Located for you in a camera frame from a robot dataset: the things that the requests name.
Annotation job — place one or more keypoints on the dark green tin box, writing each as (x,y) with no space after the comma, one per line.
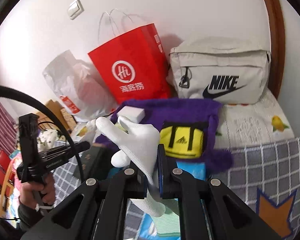
(97,160)

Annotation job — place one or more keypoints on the mint green sock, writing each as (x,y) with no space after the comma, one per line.
(170,220)

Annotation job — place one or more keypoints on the brown wooden frame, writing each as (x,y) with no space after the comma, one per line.
(275,42)

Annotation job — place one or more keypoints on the person's left forearm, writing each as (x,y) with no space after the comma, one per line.
(27,217)

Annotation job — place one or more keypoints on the white printed bed sheet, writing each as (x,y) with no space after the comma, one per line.
(252,122)

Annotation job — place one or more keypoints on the grey checked blanket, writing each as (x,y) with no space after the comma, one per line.
(260,160)

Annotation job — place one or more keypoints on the grey waist bag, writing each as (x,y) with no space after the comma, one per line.
(215,60)

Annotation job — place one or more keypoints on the red wooden chair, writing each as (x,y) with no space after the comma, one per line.
(2,170)

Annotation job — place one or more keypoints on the white eraser block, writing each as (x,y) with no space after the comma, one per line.
(131,113)

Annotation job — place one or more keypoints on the small yellow bag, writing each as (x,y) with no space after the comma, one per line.
(182,150)

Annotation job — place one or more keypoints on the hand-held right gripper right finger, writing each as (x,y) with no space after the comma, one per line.
(161,170)

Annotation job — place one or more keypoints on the white plastic bag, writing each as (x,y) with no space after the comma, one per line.
(70,80)

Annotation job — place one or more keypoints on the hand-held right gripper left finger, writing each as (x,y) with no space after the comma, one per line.
(144,187)

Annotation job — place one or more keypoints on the white spotted plush toy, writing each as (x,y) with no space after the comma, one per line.
(47,136)

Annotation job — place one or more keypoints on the white glove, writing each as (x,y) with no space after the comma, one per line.
(140,140)

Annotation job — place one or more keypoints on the red paper bag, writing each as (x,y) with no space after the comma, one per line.
(130,62)

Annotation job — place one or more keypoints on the red striped cloth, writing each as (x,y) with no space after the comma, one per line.
(2,112)

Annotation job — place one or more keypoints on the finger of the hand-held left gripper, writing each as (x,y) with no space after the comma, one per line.
(65,156)
(72,146)

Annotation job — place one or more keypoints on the cardboard box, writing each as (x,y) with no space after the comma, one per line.
(52,106)

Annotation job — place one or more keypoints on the patterned paper box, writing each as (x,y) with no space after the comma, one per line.
(68,118)

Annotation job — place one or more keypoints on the person's left hand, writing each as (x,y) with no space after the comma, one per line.
(35,192)

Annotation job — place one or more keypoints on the purple knitted cloth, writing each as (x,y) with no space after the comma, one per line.
(190,112)

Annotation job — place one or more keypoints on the white light switch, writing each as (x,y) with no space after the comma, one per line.
(75,8)

